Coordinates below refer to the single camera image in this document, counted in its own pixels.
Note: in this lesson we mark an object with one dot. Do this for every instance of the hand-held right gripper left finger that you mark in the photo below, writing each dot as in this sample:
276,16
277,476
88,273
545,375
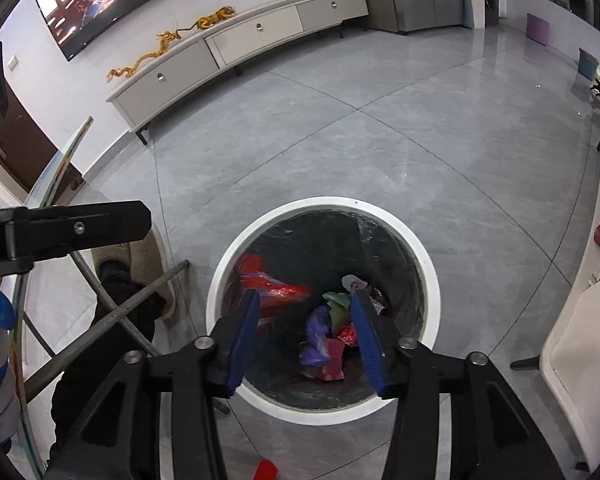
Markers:
242,345

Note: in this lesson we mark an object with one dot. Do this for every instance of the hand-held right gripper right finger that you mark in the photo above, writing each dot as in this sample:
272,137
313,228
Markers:
370,345

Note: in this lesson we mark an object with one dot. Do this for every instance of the pink red packet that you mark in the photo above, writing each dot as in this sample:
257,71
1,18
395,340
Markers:
330,360

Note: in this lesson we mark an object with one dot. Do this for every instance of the purple wrapper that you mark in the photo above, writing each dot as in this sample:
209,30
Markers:
317,337

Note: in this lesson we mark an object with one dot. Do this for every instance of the white green wrapper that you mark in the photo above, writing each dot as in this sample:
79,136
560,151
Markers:
351,282

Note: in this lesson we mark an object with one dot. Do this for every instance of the red foil wrapper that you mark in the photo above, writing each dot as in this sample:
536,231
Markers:
270,285

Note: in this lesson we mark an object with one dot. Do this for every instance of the white round trash bin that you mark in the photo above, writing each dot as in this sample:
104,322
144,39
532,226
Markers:
430,280

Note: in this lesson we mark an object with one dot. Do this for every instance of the dark brown door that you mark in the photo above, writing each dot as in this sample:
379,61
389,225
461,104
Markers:
25,140

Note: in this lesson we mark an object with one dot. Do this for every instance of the beige slipper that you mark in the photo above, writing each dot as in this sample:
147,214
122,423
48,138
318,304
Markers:
147,260

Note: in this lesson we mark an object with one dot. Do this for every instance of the person's dark trouser leg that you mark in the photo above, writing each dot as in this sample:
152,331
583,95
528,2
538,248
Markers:
115,305

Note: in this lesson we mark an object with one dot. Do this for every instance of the small red scrap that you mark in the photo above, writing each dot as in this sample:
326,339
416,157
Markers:
266,470

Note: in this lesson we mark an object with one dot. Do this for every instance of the golden dragon ornament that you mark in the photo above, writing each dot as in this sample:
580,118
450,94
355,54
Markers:
145,57

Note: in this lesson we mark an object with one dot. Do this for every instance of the golden tiger ornament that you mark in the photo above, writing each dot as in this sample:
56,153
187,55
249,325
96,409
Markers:
215,17

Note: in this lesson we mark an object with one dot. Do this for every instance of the white grey television cabinet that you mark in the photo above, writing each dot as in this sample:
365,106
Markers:
240,35

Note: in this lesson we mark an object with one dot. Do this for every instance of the teal bin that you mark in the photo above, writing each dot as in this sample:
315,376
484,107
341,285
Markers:
587,64

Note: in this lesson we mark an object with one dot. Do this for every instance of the purple bin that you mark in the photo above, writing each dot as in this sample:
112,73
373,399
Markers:
538,29

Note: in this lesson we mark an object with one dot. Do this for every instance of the wall switch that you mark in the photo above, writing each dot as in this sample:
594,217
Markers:
12,62

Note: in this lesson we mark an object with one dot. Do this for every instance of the metal table frame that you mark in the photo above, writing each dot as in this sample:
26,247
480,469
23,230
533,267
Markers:
125,305

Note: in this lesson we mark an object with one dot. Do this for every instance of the wall-mounted television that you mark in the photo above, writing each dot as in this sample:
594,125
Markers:
110,0

